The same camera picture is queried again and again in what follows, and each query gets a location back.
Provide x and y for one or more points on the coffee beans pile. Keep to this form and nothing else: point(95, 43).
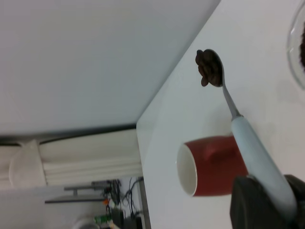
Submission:
point(302, 52)

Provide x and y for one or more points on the clear double-wall glass cup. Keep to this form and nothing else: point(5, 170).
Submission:
point(291, 47)

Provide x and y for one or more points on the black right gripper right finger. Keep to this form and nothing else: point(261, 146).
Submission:
point(300, 202)

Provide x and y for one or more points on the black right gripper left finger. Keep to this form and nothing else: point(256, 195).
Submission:
point(252, 210)

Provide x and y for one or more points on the grey metal shelf bracket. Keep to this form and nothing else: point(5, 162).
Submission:
point(76, 189)

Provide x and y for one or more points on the translucent white plastic bag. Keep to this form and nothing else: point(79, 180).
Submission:
point(23, 167)

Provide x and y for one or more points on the green circuit board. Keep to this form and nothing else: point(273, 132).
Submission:
point(102, 219)

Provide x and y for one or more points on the white ribbed radiator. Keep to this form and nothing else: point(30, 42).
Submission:
point(90, 162)

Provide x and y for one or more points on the red ceramic mug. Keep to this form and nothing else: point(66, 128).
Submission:
point(214, 179)

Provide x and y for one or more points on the scooped coffee beans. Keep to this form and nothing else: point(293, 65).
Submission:
point(207, 66)

